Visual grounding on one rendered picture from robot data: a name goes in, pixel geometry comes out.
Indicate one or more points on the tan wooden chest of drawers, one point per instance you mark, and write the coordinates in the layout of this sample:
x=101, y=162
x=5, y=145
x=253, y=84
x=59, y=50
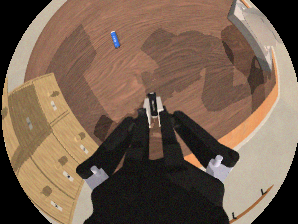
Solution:
x=37, y=139

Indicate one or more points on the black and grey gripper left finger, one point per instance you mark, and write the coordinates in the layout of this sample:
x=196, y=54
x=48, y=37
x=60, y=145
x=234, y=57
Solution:
x=102, y=164

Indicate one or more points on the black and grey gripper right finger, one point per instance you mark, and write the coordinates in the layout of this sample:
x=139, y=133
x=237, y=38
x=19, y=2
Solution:
x=203, y=145

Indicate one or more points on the light wooden drawer front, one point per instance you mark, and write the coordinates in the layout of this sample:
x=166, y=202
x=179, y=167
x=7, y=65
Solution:
x=45, y=153
x=29, y=121
x=13, y=147
x=36, y=187
x=51, y=103
x=68, y=133

